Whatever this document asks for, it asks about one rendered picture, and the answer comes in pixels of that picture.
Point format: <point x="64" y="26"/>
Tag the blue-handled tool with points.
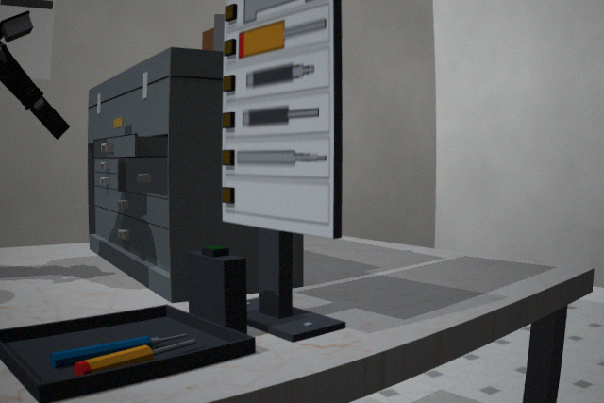
<point x="70" y="357"/>

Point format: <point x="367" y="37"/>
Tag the dark grey drawer chest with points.
<point x="173" y="182"/>

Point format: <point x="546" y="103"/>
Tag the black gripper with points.
<point x="18" y="82"/>

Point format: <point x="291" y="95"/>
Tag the orange-handled screwdriver with red end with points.
<point x="127" y="357"/>

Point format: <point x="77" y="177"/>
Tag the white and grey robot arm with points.
<point x="15" y="27"/>

